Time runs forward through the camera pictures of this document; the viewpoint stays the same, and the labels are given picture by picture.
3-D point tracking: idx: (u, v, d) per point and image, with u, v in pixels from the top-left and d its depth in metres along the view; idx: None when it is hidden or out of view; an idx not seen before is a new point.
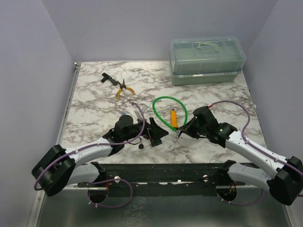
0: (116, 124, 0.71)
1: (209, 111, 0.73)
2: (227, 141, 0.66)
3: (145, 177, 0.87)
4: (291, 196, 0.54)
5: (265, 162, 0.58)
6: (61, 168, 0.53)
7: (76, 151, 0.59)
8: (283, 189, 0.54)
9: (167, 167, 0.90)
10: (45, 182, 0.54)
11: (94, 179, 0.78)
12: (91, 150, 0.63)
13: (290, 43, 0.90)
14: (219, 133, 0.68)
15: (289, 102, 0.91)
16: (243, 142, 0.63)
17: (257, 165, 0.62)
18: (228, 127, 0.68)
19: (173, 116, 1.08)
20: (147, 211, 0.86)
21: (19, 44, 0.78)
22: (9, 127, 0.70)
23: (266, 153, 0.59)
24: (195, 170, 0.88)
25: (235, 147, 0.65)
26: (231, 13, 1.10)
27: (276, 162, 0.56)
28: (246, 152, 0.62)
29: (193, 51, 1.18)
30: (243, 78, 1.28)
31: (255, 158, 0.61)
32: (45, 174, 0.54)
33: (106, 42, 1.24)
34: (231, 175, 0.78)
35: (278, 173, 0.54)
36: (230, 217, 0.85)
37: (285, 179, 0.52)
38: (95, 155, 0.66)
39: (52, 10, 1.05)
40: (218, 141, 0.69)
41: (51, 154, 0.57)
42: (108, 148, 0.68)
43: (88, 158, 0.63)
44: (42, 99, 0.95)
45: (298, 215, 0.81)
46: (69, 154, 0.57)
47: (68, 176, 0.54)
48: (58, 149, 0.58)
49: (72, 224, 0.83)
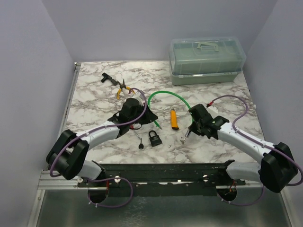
0: (123, 105, 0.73)
1: (200, 106, 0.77)
2: (218, 132, 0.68)
3: (145, 177, 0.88)
4: (280, 183, 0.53)
5: (253, 148, 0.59)
6: (76, 149, 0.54)
7: (87, 134, 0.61)
8: (271, 174, 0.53)
9: (167, 167, 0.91)
10: (61, 167, 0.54)
11: (96, 175, 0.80)
12: (99, 133, 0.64)
13: (290, 42, 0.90)
14: (211, 124, 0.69)
15: (288, 102, 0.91)
16: (234, 131, 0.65)
17: (247, 153, 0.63)
18: (221, 120, 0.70)
19: (173, 116, 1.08)
20: (147, 211, 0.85)
21: (19, 45, 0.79)
22: (9, 127, 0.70)
23: (254, 140, 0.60)
24: (195, 170, 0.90)
25: (227, 137, 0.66)
26: (231, 13, 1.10)
27: (263, 148, 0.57)
28: (237, 141, 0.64)
29: (193, 51, 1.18)
30: (243, 78, 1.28)
31: (245, 145, 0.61)
32: (60, 161, 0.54)
33: (106, 43, 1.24)
34: (230, 173, 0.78)
35: (265, 157, 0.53)
36: (230, 217, 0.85)
37: (271, 163, 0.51)
38: (104, 137, 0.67)
39: (52, 10, 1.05)
40: (211, 133, 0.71)
41: (63, 139, 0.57)
42: (116, 130, 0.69)
43: (98, 139, 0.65)
44: (42, 99, 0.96)
45: (298, 215, 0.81)
46: (81, 136, 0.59)
47: (84, 157, 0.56)
48: (69, 133, 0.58)
49: (72, 223, 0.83)
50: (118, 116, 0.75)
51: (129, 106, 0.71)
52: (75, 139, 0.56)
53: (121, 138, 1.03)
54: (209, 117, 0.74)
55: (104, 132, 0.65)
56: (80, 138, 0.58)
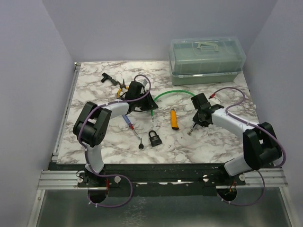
0: (130, 86, 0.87)
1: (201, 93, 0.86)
2: (212, 115, 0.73)
3: (145, 177, 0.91)
4: (260, 159, 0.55)
5: (238, 126, 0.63)
6: (102, 115, 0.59)
7: (107, 104, 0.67)
8: (252, 149, 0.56)
9: (167, 167, 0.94)
10: (88, 133, 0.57)
11: (100, 169, 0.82)
12: (115, 105, 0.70)
13: (290, 42, 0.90)
14: (207, 109, 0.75)
15: (288, 102, 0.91)
16: (225, 114, 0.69)
17: (236, 134, 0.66)
18: (218, 107, 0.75)
19: (173, 116, 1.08)
20: (147, 211, 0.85)
21: (19, 45, 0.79)
22: (9, 127, 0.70)
23: (241, 119, 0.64)
24: (195, 170, 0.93)
25: (219, 119, 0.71)
26: (231, 13, 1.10)
27: (247, 126, 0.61)
28: (227, 122, 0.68)
29: (193, 51, 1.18)
30: (243, 78, 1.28)
31: (233, 126, 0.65)
32: (87, 127, 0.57)
33: (106, 43, 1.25)
34: (227, 169, 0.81)
35: (246, 132, 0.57)
36: (230, 217, 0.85)
37: (251, 137, 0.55)
38: (117, 111, 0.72)
39: (52, 10, 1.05)
40: (207, 118, 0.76)
41: (86, 109, 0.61)
42: (127, 105, 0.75)
43: (114, 112, 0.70)
44: (42, 99, 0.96)
45: (298, 215, 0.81)
46: (102, 106, 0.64)
47: (107, 124, 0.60)
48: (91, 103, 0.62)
49: (72, 223, 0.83)
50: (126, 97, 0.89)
51: (135, 85, 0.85)
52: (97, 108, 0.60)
53: (121, 138, 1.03)
54: (208, 105, 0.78)
55: (119, 105, 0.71)
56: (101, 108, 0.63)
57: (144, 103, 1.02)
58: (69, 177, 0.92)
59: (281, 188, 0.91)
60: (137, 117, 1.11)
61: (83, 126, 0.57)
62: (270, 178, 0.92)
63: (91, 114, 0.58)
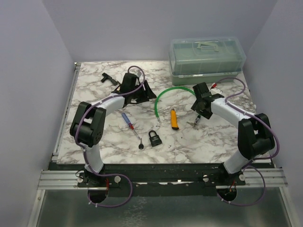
0: (124, 77, 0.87)
1: (202, 83, 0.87)
2: (211, 104, 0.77)
3: (145, 177, 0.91)
4: (253, 148, 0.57)
5: (236, 116, 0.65)
6: (97, 115, 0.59)
7: (101, 102, 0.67)
8: (246, 138, 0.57)
9: (167, 167, 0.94)
10: (84, 133, 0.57)
11: (99, 169, 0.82)
12: (110, 101, 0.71)
13: (290, 42, 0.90)
14: (207, 98, 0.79)
15: (288, 102, 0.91)
16: (224, 103, 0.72)
17: (233, 122, 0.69)
18: (218, 96, 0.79)
19: (173, 116, 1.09)
20: (147, 212, 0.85)
21: (19, 45, 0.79)
22: (9, 127, 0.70)
23: (239, 109, 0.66)
24: (195, 170, 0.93)
25: (218, 108, 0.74)
26: (231, 13, 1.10)
27: (244, 115, 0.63)
28: (225, 111, 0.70)
29: (193, 51, 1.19)
30: (243, 78, 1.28)
31: (230, 115, 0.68)
32: (83, 128, 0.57)
33: (106, 43, 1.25)
34: (226, 167, 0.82)
35: (242, 121, 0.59)
36: (231, 218, 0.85)
37: (246, 126, 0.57)
38: (113, 107, 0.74)
39: (52, 10, 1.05)
40: (206, 106, 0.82)
41: (81, 110, 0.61)
42: (121, 100, 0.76)
43: (110, 108, 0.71)
44: (43, 99, 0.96)
45: (298, 215, 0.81)
46: (96, 104, 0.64)
47: (102, 124, 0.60)
48: (85, 104, 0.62)
49: (72, 223, 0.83)
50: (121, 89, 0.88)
51: (129, 77, 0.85)
52: (92, 108, 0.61)
53: (121, 138, 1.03)
54: (209, 93, 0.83)
55: (113, 101, 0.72)
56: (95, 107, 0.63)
57: (139, 96, 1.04)
58: (69, 177, 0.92)
59: (281, 188, 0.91)
60: (137, 117, 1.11)
61: (78, 126, 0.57)
62: (270, 178, 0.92)
63: (85, 114, 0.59)
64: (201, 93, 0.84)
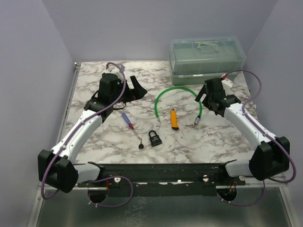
0: (100, 83, 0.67)
1: (218, 78, 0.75)
2: (226, 109, 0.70)
3: (145, 177, 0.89)
4: (266, 172, 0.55)
5: (254, 134, 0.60)
6: (63, 170, 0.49)
7: (64, 145, 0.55)
8: (262, 162, 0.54)
9: (167, 168, 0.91)
10: (56, 184, 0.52)
11: (96, 176, 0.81)
12: (79, 134, 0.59)
13: (290, 42, 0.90)
14: (222, 100, 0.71)
15: (288, 102, 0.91)
16: (241, 113, 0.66)
17: (247, 137, 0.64)
18: (233, 99, 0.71)
19: (173, 115, 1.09)
20: (147, 211, 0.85)
21: (19, 45, 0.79)
22: (9, 127, 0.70)
23: (259, 127, 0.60)
24: (195, 170, 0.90)
25: (233, 117, 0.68)
26: (231, 14, 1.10)
27: (264, 136, 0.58)
28: (241, 123, 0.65)
29: (193, 51, 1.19)
30: (243, 78, 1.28)
31: (247, 130, 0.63)
32: (51, 180, 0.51)
33: (106, 43, 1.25)
34: (227, 169, 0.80)
35: (261, 145, 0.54)
36: (230, 218, 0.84)
37: (265, 152, 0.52)
38: (88, 131, 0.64)
39: (52, 10, 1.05)
40: (218, 109, 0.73)
41: (41, 161, 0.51)
42: (96, 119, 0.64)
43: (81, 141, 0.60)
44: (42, 99, 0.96)
45: (298, 215, 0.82)
46: (59, 152, 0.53)
47: (70, 171, 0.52)
48: (45, 154, 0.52)
49: (72, 223, 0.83)
50: (97, 97, 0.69)
51: (107, 82, 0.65)
52: (53, 160, 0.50)
53: (121, 138, 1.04)
54: (222, 93, 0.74)
55: (82, 130, 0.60)
56: (58, 155, 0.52)
57: None
58: None
59: (281, 188, 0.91)
60: (137, 117, 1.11)
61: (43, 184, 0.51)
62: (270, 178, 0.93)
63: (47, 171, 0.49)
64: (216, 92, 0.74)
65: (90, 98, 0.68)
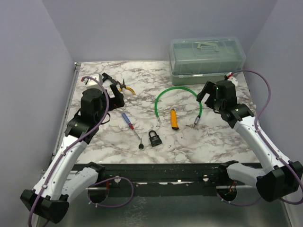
0: (82, 101, 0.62)
1: (232, 86, 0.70)
2: (237, 122, 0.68)
3: (145, 177, 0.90)
4: (274, 196, 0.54)
5: (267, 156, 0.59)
6: (48, 211, 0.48)
7: (46, 185, 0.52)
8: (272, 187, 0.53)
9: (167, 167, 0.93)
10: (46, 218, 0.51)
11: (94, 179, 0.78)
12: (61, 167, 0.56)
13: (290, 42, 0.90)
14: (234, 112, 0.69)
15: (288, 102, 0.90)
16: (253, 129, 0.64)
17: (257, 156, 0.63)
18: (245, 110, 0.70)
19: (173, 115, 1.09)
20: (147, 212, 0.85)
21: (19, 45, 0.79)
22: (9, 127, 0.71)
23: (272, 149, 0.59)
24: (195, 170, 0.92)
25: (245, 132, 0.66)
26: (231, 14, 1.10)
27: (277, 161, 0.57)
28: (253, 141, 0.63)
29: (193, 51, 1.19)
30: (243, 78, 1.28)
31: (259, 150, 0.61)
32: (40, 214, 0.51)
33: (106, 43, 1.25)
34: (230, 172, 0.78)
35: (273, 170, 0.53)
36: (231, 218, 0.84)
37: (278, 178, 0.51)
38: (73, 160, 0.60)
39: (52, 10, 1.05)
40: (229, 119, 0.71)
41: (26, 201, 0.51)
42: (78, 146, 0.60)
43: (65, 173, 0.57)
44: (42, 99, 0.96)
45: (298, 215, 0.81)
46: (40, 194, 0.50)
47: (57, 207, 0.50)
48: (28, 194, 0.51)
49: (72, 223, 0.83)
50: (81, 116, 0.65)
51: (88, 101, 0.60)
52: (36, 202, 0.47)
53: (121, 138, 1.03)
54: (234, 103, 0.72)
55: (65, 162, 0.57)
56: (41, 196, 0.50)
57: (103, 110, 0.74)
58: None
59: None
60: (137, 117, 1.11)
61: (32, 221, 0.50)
62: None
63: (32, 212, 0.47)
64: (227, 102, 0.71)
65: (73, 117, 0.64)
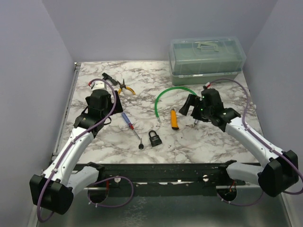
0: (91, 98, 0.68)
1: (216, 92, 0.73)
2: (227, 125, 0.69)
3: (145, 177, 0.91)
4: (277, 188, 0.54)
5: (261, 150, 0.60)
6: (57, 194, 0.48)
7: (56, 169, 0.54)
8: (273, 179, 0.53)
9: (167, 167, 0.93)
10: (51, 205, 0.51)
11: (95, 179, 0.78)
12: (69, 154, 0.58)
13: (290, 42, 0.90)
14: (222, 116, 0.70)
15: (288, 102, 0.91)
16: (244, 128, 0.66)
17: (253, 153, 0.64)
18: (233, 113, 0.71)
19: (173, 115, 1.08)
20: (147, 212, 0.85)
21: (19, 44, 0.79)
22: (9, 127, 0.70)
23: (265, 144, 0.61)
24: (195, 170, 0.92)
25: (235, 132, 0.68)
26: (230, 14, 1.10)
27: (271, 152, 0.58)
28: (245, 138, 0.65)
29: (193, 51, 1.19)
30: (243, 78, 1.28)
31: (253, 147, 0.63)
32: (46, 202, 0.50)
33: (106, 43, 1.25)
34: (230, 172, 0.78)
35: (270, 162, 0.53)
36: (231, 218, 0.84)
37: (275, 169, 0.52)
38: (80, 150, 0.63)
39: (52, 11, 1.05)
40: (219, 124, 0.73)
41: (33, 187, 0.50)
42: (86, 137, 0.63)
43: (72, 162, 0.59)
44: (43, 99, 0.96)
45: (298, 215, 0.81)
46: (51, 177, 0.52)
47: (65, 193, 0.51)
48: (37, 178, 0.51)
49: (72, 223, 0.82)
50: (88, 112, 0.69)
51: (98, 96, 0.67)
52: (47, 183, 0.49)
53: (121, 138, 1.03)
54: (220, 108, 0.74)
55: (74, 150, 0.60)
56: (51, 179, 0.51)
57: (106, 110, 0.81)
58: None
59: None
60: (137, 117, 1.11)
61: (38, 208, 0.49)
62: None
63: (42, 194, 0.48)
64: (214, 108, 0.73)
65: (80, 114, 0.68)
